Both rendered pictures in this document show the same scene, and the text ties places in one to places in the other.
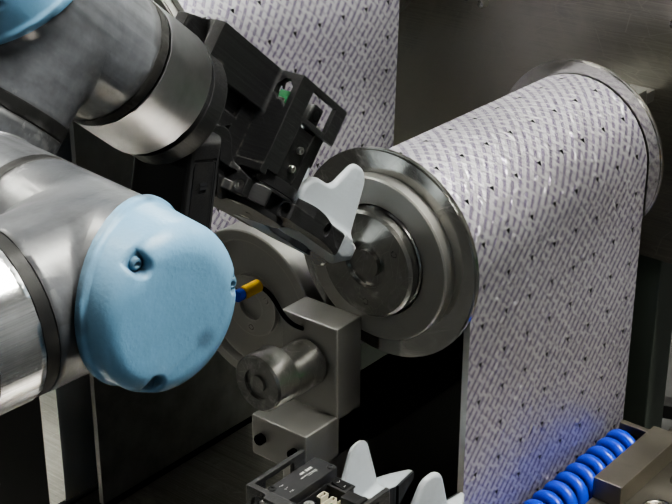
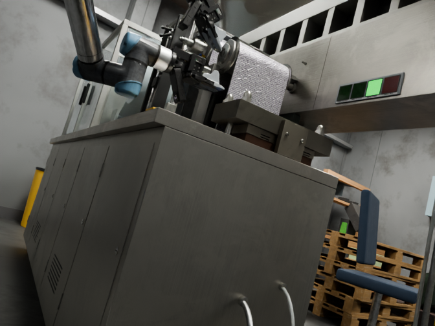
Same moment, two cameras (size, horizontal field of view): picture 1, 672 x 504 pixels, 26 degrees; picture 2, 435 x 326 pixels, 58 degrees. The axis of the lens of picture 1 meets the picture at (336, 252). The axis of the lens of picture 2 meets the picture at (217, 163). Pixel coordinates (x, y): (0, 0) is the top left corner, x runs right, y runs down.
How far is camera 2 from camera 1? 1.22 m
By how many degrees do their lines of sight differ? 39
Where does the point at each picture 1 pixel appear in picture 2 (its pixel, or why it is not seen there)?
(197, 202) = (193, 8)
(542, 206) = (259, 58)
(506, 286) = (246, 63)
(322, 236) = (212, 27)
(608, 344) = (272, 107)
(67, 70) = not seen: outside the picture
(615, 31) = (294, 71)
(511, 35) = not seen: hidden behind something
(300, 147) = (214, 17)
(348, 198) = (221, 35)
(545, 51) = not seen: hidden behind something
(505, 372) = (243, 82)
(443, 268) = (233, 48)
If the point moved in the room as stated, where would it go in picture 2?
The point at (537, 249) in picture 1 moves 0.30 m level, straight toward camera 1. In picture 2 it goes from (256, 64) to (217, 19)
